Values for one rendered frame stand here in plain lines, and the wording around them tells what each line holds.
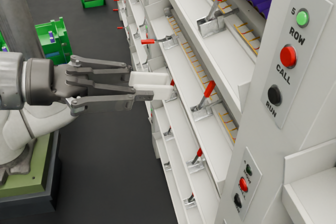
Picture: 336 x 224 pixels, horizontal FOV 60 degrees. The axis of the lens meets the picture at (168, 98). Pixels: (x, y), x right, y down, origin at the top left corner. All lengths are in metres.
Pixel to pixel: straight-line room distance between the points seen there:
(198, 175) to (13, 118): 0.67
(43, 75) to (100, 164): 1.05
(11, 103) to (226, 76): 0.31
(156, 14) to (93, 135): 0.86
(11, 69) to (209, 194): 0.51
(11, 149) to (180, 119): 0.63
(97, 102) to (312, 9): 0.33
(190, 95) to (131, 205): 0.79
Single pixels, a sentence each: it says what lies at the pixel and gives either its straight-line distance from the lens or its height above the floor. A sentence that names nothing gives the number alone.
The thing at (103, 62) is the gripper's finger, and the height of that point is 0.89.
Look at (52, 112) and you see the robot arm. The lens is 1.13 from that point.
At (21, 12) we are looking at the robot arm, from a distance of 1.02.
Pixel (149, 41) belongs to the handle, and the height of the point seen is 0.78.
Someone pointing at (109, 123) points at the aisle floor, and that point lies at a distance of 1.64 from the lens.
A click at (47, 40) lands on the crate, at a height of 0.32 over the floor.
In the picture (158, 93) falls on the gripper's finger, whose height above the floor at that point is 0.86.
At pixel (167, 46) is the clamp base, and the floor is 0.76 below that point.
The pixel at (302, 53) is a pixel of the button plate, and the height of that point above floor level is 1.08.
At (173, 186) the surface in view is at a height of 0.16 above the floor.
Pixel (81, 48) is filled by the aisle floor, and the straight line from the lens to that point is 2.24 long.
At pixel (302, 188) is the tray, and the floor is 0.96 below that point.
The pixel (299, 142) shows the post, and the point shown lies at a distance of 0.27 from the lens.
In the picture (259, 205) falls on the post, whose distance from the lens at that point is 0.38.
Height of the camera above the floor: 1.21
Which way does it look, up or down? 44 degrees down
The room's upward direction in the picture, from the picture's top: straight up
